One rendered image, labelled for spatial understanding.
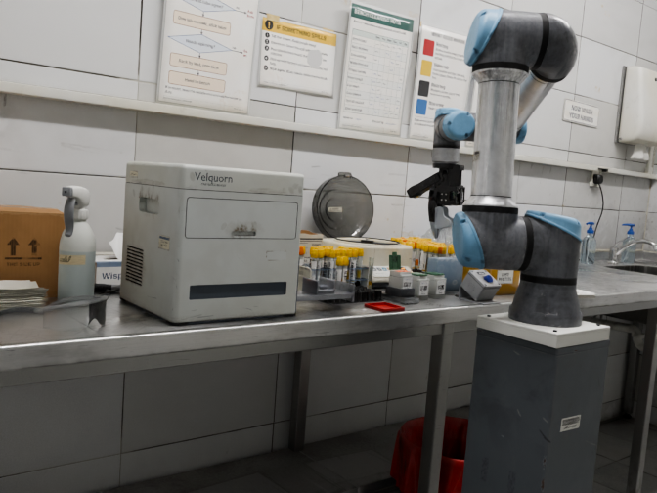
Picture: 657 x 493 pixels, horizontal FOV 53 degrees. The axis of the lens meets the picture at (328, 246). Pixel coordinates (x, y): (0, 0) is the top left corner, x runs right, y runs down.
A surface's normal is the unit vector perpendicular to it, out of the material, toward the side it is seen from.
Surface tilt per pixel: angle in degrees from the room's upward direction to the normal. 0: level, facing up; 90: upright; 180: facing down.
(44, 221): 88
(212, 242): 90
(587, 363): 90
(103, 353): 90
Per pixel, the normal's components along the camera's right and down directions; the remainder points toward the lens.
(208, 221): 0.61, 0.12
